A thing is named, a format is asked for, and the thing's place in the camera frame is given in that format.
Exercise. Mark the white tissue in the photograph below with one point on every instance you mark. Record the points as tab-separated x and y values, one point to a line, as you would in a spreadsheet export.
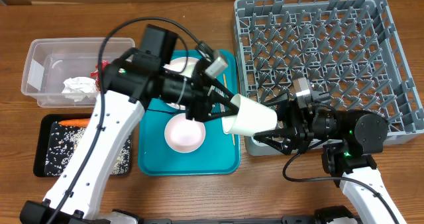
79	88

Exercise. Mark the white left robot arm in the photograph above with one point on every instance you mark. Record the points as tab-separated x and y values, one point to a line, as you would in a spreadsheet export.
127	86

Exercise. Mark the white small cup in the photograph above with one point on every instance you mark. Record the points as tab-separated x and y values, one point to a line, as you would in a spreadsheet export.
252	117

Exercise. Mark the white plastic fork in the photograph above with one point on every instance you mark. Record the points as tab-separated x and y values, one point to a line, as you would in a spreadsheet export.
221	106

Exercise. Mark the bowl with food scraps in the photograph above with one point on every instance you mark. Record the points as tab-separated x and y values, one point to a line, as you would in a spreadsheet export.
183	135

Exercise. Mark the spilled rice and peanuts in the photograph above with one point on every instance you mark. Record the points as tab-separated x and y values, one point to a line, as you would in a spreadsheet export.
62	143

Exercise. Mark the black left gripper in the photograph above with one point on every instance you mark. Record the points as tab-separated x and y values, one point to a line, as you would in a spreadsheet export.
202	106

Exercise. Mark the black tray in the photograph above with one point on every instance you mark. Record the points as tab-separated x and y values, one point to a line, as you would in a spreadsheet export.
43	138

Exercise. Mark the clear plastic bin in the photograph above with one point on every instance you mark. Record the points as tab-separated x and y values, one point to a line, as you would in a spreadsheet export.
52	61

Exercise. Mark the orange carrot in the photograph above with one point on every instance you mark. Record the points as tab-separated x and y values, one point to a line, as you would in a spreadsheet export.
75	122

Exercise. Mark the teal plastic tray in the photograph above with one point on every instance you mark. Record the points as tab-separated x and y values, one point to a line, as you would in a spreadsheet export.
219	153

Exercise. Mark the grey dish rack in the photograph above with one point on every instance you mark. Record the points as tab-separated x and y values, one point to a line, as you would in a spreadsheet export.
348	48

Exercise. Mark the cream bowl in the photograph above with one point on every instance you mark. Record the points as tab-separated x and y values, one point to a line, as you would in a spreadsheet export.
188	71

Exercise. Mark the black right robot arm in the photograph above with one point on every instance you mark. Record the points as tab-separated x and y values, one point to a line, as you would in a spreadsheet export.
348	139

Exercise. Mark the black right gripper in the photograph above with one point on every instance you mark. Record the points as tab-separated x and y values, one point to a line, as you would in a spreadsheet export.
301	118

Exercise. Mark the wooden chopstick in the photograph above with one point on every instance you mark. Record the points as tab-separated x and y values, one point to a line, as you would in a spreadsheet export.
225	84

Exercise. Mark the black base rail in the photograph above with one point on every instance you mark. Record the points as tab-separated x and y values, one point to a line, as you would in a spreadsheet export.
290	219

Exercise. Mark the pink plate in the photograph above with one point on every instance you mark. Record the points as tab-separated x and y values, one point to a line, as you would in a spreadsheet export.
179	64

